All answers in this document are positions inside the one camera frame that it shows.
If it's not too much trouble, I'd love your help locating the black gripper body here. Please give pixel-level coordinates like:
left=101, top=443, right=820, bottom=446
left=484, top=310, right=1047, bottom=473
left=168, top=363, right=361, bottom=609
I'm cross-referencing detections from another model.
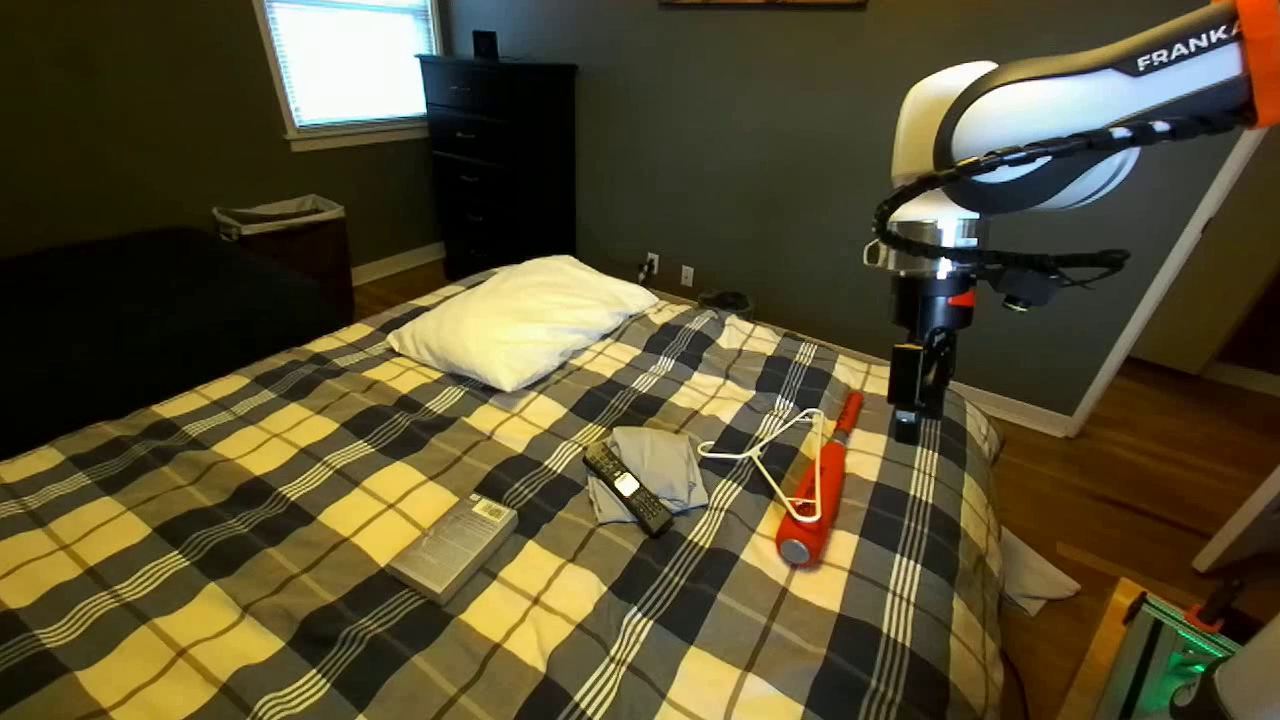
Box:
left=887, top=276, right=977, bottom=406

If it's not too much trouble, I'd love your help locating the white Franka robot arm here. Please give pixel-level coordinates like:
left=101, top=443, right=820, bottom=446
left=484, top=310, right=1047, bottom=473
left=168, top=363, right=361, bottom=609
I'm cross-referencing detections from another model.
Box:
left=866, top=0, right=1280, bottom=443

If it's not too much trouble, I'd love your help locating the red toy baseball bat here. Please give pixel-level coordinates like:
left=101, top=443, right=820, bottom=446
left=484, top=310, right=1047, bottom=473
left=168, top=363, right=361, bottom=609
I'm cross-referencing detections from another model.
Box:
left=777, top=393, right=866, bottom=567

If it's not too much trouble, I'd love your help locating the plaid bed cover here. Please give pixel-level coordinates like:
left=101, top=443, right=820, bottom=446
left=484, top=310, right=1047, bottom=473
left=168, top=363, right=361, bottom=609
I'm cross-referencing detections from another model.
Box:
left=0, top=257, right=1083, bottom=720

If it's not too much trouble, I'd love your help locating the grey folded cloth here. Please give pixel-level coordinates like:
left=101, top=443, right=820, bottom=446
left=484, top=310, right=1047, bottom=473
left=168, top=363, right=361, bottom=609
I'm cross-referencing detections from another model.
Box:
left=595, top=426, right=710, bottom=514

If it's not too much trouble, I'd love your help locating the black remote control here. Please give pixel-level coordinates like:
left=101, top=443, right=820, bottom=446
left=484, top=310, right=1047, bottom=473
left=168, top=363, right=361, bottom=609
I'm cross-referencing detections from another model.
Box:
left=585, top=443, right=673, bottom=536

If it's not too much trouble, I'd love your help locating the white pillow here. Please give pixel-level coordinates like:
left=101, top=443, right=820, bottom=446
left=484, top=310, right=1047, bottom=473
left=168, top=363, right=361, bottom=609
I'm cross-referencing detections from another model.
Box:
left=390, top=257, right=656, bottom=393

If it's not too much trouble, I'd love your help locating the black tall dresser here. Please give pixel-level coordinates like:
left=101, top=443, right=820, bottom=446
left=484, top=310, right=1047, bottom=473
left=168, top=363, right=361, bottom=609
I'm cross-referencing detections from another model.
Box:
left=419, top=57, right=578, bottom=276

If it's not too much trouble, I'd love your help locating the grey book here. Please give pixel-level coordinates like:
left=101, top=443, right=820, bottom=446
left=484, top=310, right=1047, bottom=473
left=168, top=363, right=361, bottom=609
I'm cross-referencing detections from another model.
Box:
left=391, top=495, right=516, bottom=598

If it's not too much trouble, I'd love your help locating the brown laundry hamper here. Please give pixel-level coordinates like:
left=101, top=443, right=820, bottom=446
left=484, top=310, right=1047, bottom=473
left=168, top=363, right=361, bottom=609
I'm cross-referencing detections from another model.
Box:
left=211, top=192, right=352, bottom=310

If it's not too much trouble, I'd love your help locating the black couch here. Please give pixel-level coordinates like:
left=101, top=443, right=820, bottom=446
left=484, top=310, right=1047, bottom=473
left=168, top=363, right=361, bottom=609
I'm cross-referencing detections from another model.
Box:
left=0, top=226, right=348, bottom=456

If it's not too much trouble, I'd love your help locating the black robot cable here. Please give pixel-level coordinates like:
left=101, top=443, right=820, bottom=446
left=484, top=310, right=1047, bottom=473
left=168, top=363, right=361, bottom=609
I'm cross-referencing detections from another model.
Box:
left=872, top=101, right=1257, bottom=290

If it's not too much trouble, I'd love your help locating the window with white frame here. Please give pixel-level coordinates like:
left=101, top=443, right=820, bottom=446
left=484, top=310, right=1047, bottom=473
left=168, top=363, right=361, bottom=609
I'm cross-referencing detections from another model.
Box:
left=252, top=0, right=439, bottom=150

